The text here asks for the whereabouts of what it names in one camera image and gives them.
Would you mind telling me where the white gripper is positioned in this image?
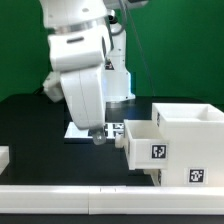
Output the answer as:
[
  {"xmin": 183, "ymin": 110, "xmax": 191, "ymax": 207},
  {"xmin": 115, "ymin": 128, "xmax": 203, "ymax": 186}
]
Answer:
[{"xmin": 60, "ymin": 66, "xmax": 106, "ymax": 145}]

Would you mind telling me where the white small drawer box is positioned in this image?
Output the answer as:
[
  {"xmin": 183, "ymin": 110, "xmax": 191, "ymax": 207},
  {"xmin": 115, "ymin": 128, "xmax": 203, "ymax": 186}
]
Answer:
[{"xmin": 115, "ymin": 120, "xmax": 169, "ymax": 170}]

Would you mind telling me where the white drawer cabinet frame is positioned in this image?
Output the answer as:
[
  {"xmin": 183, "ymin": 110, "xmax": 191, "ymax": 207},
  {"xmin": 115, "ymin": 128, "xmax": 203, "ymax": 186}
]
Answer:
[{"xmin": 151, "ymin": 103, "xmax": 224, "ymax": 187}]

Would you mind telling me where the white drawer with knob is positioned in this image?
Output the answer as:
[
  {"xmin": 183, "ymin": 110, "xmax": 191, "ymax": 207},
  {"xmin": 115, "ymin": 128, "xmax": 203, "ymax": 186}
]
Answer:
[{"xmin": 143, "ymin": 169, "xmax": 162, "ymax": 186}]

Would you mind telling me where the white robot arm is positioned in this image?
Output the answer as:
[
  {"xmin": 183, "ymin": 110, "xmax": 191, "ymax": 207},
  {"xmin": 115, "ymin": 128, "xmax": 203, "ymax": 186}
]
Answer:
[{"xmin": 39, "ymin": 0, "xmax": 149, "ymax": 145}]

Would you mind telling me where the white flat panel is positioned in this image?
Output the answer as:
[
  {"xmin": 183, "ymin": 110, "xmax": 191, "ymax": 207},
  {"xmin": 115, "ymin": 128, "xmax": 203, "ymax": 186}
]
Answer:
[{"xmin": 64, "ymin": 122, "xmax": 124, "ymax": 140}]

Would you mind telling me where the white front fence rail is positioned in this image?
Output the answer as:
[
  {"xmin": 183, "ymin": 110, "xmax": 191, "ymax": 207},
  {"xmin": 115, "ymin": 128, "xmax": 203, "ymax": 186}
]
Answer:
[{"xmin": 0, "ymin": 185, "xmax": 224, "ymax": 215}]

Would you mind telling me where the white fence rail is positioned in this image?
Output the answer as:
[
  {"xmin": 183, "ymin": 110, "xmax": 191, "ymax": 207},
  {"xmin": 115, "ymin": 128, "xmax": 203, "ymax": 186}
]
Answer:
[
  {"xmin": 0, "ymin": 185, "xmax": 224, "ymax": 215},
  {"xmin": 0, "ymin": 146, "xmax": 10, "ymax": 175}
]

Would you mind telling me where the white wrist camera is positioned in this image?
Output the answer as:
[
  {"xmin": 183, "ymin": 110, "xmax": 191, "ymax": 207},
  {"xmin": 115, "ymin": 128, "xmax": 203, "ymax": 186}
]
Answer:
[{"xmin": 48, "ymin": 25, "xmax": 112, "ymax": 72}]

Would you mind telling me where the white left fence rail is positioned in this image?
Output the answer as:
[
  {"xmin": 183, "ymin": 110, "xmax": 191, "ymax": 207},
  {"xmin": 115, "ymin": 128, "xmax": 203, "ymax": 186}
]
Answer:
[{"xmin": 0, "ymin": 146, "xmax": 10, "ymax": 175}]

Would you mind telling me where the grey hanging cable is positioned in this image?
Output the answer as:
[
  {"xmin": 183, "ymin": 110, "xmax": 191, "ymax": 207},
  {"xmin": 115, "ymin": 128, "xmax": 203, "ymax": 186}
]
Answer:
[{"xmin": 123, "ymin": 0, "xmax": 160, "ymax": 98}]

